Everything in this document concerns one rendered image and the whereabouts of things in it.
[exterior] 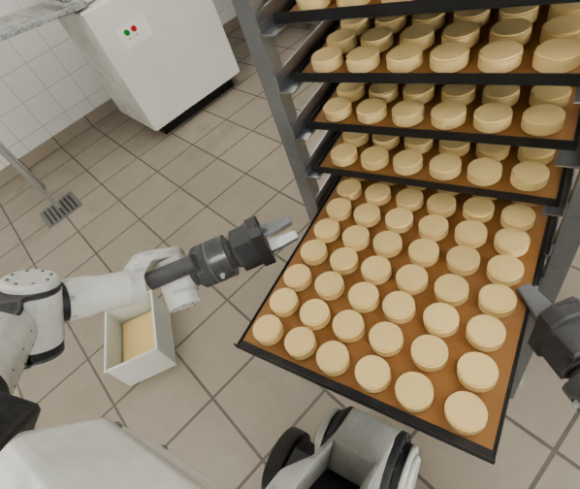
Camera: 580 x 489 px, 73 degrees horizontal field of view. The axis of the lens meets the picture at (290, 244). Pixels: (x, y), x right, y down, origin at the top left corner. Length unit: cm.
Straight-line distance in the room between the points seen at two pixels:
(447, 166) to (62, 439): 61
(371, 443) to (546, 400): 74
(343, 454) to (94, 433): 54
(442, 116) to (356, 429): 59
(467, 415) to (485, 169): 36
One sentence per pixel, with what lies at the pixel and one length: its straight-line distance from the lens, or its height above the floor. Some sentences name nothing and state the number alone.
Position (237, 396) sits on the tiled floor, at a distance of 155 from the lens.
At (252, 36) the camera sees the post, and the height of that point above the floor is 113.
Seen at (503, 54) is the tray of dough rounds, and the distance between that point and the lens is 60.
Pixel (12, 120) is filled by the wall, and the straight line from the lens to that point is 367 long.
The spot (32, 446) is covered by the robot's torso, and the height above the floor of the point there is 110.
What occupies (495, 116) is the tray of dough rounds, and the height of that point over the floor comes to 97.
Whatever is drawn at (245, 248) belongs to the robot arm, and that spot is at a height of 81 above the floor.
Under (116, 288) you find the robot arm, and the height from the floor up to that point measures 88.
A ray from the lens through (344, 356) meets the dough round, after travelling 61.
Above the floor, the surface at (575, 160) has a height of 95.
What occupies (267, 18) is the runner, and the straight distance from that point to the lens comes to 65.
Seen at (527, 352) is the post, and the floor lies 42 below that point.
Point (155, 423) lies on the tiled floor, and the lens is 167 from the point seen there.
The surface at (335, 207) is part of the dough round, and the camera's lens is 79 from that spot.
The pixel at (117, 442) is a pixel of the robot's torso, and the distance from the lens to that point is 35.
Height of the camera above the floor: 134
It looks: 47 degrees down
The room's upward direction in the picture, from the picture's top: 24 degrees counter-clockwise
